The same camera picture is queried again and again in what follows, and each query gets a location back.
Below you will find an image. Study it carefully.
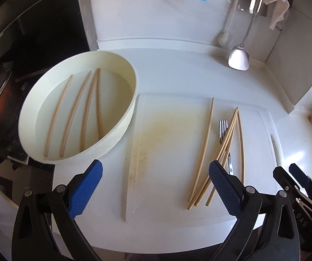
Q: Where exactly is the white plastic cutting board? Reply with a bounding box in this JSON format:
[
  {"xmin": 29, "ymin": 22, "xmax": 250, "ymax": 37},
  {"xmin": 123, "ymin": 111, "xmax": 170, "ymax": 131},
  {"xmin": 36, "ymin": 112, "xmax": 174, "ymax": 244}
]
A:
[{"xmin": 125, "ymin": 94, "xmax": 280, "ymax": 228}]

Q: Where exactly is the wooden chopstick pair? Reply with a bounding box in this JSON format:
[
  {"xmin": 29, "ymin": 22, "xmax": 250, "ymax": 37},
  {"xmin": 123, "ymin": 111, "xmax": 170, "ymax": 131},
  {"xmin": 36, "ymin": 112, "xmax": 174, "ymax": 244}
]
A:
[
  {"xmin": 205, "ymin": 143, "xmax": 230, "ymax": 206},
  {"xmin": 237, "ymin": 111, "xmax": 245, "ymax": 185}
]

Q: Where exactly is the white hanging rag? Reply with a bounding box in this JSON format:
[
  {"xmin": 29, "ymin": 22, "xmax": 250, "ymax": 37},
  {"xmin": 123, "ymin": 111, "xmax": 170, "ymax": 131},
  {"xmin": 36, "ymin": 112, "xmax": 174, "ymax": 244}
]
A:
[{"xmin": 263, "ymin": 0, "xmax": 290, "ymax": 30}]

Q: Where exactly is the white round basin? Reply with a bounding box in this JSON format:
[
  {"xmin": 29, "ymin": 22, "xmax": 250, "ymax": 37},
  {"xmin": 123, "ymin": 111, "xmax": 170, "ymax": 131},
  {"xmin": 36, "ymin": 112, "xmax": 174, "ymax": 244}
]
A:
[{"xmin": 18, "ymin": 50, "xmax": 139, "ymax": 164}]

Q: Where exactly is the black metal fork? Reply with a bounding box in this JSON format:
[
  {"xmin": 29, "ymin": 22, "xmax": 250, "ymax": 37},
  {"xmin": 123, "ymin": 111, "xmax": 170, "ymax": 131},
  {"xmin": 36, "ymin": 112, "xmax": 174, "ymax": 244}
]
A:
[{"xmin": 219, "ymin": 120, "xmax": 234, "ymax": 175}]

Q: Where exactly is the steel wok spatula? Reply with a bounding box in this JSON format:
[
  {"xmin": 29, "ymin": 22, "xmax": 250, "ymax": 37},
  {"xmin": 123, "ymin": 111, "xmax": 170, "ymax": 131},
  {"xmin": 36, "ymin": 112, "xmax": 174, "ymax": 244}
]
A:
[{"xmin": 228, "ymin": 0, "xmax": 263, "ymax": 71}]

